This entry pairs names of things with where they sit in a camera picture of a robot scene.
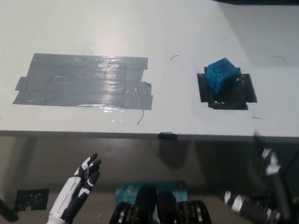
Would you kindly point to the blue rubik's cube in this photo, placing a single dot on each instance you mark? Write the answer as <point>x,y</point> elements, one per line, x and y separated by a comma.
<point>221,75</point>

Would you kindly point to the small black tape strip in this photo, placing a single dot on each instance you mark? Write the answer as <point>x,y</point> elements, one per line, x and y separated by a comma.
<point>167,136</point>

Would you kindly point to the black tape floor marking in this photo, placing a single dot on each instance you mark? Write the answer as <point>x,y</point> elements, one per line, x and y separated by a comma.
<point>31,198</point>

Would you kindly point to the grey duct tape patch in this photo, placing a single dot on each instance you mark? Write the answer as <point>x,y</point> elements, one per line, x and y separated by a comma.
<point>82,81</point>

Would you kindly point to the black tape square patch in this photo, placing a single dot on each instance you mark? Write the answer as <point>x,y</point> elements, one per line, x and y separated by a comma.
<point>244,100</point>

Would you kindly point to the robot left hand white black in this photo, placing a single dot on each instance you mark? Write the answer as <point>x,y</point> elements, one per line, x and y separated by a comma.
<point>68,193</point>

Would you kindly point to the black keyboard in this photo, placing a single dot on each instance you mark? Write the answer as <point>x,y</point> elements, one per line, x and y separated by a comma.
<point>263,0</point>

